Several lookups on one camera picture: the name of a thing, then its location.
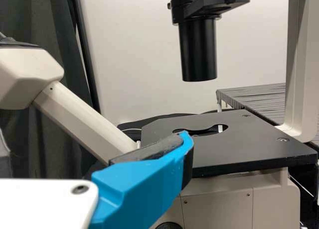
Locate black platform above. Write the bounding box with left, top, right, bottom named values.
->
left=216, top=83, right=287, bottom=126

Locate cream microscope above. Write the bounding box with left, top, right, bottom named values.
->
left=0, top=0, right=319, bottom=229

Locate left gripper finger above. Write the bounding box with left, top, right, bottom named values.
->
left=88, top=130, right=195, bottom=229

